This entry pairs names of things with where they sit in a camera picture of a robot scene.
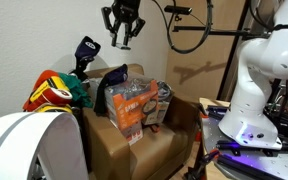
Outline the small orange plastic piece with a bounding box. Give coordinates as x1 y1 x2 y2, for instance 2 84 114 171
150 123 162 134

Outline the orange black bar clamp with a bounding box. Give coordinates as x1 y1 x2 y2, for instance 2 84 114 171
193 101 212 143
186 149 221 180

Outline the black aluminium rail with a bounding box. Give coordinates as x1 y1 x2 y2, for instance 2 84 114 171
216 139 288 159

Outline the black stereo camera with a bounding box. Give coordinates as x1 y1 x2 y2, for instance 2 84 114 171
164 4 193 16

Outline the metal breadboard robot table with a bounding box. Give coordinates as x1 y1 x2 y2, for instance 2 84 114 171
198 97 288 180

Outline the black blue handheld tool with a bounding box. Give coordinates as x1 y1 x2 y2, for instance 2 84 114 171
72 35 102 81

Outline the black controller equipment stack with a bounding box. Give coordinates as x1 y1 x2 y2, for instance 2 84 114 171
263 78 288 136

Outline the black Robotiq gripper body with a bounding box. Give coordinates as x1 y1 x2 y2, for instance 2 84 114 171
112 0 142 24

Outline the orange golf headcover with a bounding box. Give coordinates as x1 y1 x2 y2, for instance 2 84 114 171
23 69 60 113

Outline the black camera boom stand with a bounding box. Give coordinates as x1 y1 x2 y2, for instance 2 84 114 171
172 0 278 101

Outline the red white golf headcover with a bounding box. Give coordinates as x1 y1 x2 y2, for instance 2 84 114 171
27 87 73 109

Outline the tall brown wooden panel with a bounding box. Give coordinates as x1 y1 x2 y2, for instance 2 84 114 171
165 0 252 101

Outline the clear plastic bag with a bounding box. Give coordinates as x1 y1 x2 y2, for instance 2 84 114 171
155 80 174 126

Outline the teal green golf headcover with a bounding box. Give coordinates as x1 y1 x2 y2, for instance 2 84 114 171
57 72 94 109

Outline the purple golf headcover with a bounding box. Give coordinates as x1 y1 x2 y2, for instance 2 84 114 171
93 63 129 116

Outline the cardboard box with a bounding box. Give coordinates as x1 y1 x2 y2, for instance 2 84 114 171
80 63 202 180

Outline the white rectangular block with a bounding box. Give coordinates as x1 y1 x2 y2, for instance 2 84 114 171
114 42 132 51

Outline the orange snack bag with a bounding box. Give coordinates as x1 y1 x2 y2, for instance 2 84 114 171
104 79 161 133

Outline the black mounting bracket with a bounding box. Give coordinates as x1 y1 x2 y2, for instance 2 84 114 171
206 105 232 121

